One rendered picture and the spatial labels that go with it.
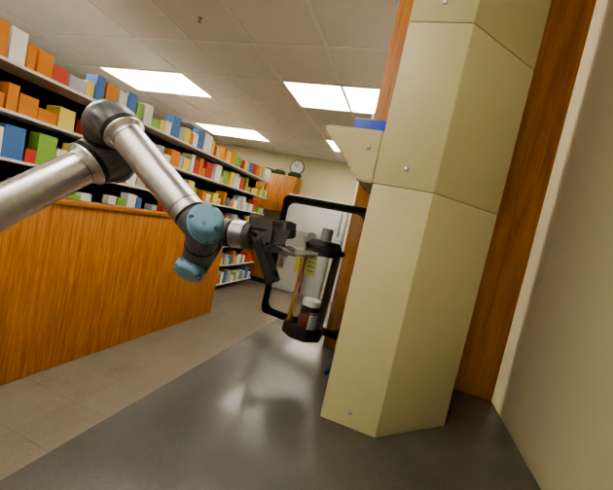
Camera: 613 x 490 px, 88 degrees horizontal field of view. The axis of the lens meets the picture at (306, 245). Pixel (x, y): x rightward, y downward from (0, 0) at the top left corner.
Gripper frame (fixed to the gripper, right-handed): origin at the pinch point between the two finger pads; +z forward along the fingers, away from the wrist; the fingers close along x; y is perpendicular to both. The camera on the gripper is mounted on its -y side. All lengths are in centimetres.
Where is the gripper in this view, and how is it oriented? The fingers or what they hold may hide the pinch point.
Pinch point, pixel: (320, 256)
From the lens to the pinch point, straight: 77.6
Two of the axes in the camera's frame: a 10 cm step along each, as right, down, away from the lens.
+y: 1.5, -9.9, -0.4
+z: 9.5, 1.5, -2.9
